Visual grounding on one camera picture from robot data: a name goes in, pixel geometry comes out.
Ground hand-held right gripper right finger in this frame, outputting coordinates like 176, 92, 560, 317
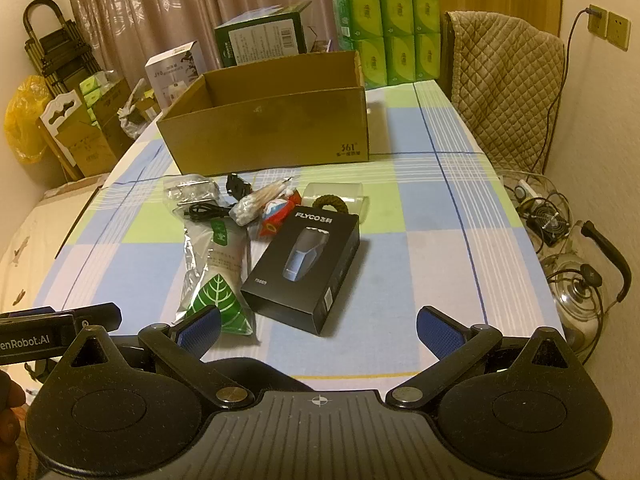
386, 305, 576, 411

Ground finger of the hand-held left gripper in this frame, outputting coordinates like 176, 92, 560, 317
72, 302, 122, 333

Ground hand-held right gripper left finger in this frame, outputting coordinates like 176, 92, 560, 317
64, 305, 254, 409

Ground silver foil pouch green leaf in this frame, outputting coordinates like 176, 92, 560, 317
174, 217, 256, 336

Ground black shaver box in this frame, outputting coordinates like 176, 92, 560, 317
240, 205, 362, 336

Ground black cable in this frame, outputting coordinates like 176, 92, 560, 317
182, 202, 236, 223

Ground bag of cotton swabs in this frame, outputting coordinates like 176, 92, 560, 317
230, 177, 296, 226

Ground red white small packet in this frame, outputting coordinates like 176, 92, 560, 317
257, 190, 303, 238

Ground clear bag with metal part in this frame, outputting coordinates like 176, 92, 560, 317
164, 175, 218, 206

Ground small black clip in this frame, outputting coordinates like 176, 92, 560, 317
225, 172, 253, 196

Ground clear plastic cup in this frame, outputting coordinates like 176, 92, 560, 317
302, 181, 372, 226

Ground cardboard box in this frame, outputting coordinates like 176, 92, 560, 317
156, 50, 372, 173

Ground person's left hand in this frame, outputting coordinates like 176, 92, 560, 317
0, 370, 26, 461

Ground small black fan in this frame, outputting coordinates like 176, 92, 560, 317
530, 200, 571, 247

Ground small white device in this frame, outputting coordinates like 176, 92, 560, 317
515, 177, 543, 202

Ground brown cardboard boxes on floor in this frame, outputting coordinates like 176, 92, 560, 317
40, 91, 131, 178

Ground white plastic bag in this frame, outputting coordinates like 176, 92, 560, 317
117, 85, 161, 139

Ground yellow plastic bag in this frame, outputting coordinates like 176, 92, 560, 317
4, 75, 53, 163

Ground small green tissue packets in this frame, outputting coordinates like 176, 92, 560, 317
82, 72, 118, 126

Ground white humidifier box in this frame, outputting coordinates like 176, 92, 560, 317
145, 41, 206, 111

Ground chair with quilted cover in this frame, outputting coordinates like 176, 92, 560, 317
442, 10, 566, 171

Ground black folding cart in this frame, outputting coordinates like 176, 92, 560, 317
25, 0, 98, 106

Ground pack of green tissue packets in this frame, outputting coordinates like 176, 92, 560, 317
330, 0, 442, 91

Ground dark green printed box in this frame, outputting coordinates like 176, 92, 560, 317
215, 1, 313, 67

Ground beige patterned curtain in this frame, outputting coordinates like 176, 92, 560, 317
60, 0, 411, 91

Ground glass kettle black handle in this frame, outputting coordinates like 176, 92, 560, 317
542, 220, 632, 356

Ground wall socket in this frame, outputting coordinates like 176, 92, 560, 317
587, 4, 609, 41
606, 10, 631, 52

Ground charger plug with cable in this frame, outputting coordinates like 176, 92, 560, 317
537, 5, 601, 171

